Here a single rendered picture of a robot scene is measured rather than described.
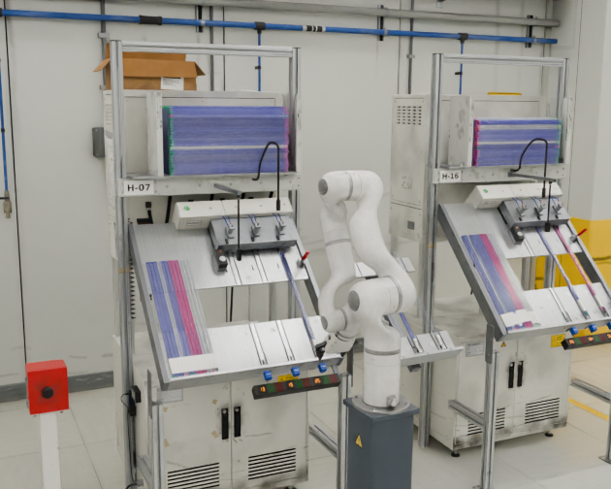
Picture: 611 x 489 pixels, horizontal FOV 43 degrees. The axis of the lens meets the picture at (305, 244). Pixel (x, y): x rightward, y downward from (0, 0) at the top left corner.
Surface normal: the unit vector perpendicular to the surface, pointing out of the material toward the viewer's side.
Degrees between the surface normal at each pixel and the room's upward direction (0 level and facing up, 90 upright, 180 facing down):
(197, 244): 42
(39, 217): 90
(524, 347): 90
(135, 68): 80
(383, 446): 90
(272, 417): 90
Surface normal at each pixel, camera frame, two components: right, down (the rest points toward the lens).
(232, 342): 0.29, -0.62
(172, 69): 0.46, -0.09
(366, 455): -0.88, 0.07
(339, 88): 0.41, 0.17
